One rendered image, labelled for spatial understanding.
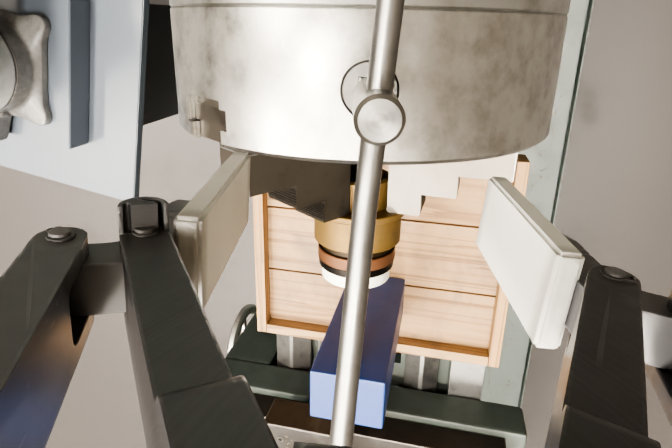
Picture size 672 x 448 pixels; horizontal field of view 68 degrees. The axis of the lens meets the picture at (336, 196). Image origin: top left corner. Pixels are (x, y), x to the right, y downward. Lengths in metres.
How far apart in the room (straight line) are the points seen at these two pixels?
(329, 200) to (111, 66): 0.62
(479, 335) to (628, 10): 1.07
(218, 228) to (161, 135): 1.68
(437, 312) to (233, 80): 0.51
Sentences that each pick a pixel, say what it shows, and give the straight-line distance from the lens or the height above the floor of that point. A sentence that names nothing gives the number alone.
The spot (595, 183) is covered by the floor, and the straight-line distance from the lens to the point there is 1.65.
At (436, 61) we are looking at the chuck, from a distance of 0.30.
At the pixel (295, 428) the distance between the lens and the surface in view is 0.74.
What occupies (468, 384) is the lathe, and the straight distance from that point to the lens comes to 0.84.
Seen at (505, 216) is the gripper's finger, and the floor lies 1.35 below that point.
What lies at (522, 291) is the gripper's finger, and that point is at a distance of 0.16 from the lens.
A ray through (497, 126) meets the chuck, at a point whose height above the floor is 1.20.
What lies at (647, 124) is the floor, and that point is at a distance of 1.64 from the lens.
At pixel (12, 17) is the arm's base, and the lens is 0.98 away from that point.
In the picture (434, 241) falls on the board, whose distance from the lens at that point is 0.70.
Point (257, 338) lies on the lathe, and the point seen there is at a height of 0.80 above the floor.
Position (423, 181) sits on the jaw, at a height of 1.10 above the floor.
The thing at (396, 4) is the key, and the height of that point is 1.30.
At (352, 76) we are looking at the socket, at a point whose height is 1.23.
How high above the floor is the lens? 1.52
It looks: 67 degrees down
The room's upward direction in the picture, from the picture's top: 146 degrees counter-clockwise
